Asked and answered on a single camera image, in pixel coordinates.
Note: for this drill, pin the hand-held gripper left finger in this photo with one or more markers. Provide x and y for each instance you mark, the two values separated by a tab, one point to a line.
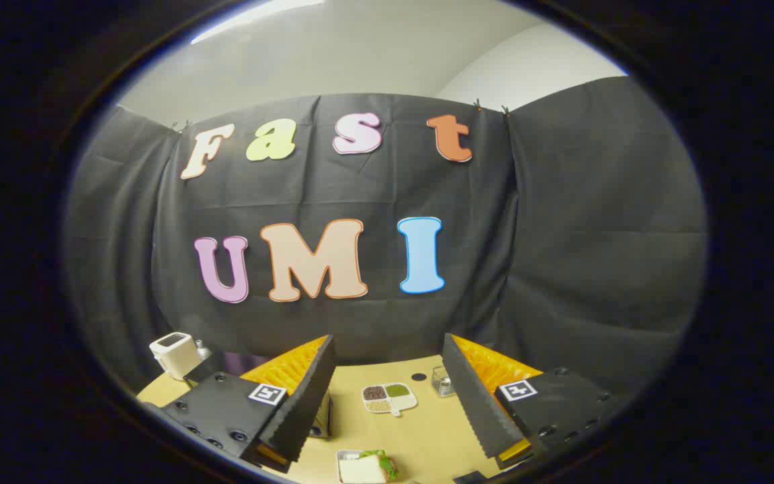
303	396

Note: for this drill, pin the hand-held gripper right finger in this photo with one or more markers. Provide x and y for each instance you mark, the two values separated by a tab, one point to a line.
471	396

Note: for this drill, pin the black toaster oven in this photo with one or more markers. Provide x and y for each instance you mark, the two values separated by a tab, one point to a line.
216	365

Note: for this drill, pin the white bread lettuce sandwich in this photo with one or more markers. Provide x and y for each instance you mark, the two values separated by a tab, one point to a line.
368	469

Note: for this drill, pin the white pop-up toaster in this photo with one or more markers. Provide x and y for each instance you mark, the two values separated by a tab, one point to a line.
175	355

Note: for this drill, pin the white plastic tray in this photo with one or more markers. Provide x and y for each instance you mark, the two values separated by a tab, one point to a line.
342	464

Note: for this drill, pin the white divided dish with grains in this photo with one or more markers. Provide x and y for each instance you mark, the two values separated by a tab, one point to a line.
388	398

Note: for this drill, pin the black backdrop cloth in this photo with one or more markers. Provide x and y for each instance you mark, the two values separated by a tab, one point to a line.
562	235

